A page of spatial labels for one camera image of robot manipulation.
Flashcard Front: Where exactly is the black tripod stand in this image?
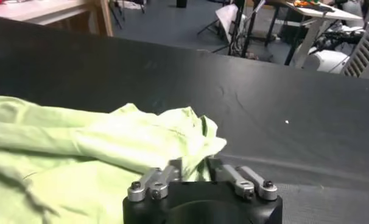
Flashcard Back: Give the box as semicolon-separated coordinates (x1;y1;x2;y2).
198;0;257;58

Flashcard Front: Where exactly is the colourful cloth pile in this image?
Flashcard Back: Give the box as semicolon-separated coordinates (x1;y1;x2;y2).
293;0;321;7

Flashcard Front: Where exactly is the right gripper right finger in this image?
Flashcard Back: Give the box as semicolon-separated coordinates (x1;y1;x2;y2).
207;156;278;201

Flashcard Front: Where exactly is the white air cooler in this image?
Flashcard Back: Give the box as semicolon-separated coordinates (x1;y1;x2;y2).
341;15;369;79

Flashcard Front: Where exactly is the white office desk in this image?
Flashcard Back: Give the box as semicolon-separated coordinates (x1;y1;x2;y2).
257;0;364;69

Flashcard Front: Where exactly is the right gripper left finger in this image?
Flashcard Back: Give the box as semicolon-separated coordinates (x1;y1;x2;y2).
127;158;183;202

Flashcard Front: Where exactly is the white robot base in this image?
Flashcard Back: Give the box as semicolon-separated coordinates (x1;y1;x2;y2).
303;48;351;74

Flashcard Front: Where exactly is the light green t-shirt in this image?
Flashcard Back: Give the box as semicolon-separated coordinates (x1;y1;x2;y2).
0;96;227;224

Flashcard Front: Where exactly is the white side table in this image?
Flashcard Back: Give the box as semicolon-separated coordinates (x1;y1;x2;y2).
0;0;96;26

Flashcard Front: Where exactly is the white panel board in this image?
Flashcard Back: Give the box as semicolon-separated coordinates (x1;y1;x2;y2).
215;3;240;43

